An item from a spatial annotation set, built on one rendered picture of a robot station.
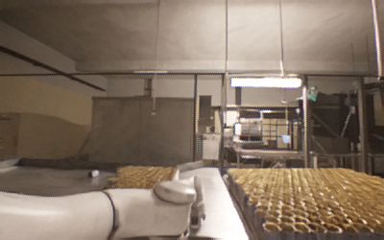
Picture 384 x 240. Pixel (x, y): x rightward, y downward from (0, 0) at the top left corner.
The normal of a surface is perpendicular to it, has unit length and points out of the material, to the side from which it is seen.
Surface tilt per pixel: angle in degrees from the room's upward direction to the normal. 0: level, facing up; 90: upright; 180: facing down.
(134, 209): 70
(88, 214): 57
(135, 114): 90
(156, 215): 83
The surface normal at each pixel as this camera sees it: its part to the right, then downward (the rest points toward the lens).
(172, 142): -0.06, -0.07
